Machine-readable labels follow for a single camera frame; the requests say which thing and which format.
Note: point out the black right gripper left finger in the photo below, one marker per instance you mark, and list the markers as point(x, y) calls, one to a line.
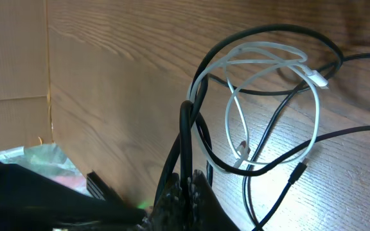
point(168, 214)

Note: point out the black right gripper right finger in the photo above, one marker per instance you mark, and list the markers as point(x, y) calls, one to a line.
point(207, 213)

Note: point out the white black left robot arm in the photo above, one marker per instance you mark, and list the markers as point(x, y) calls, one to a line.
point(29, 201)

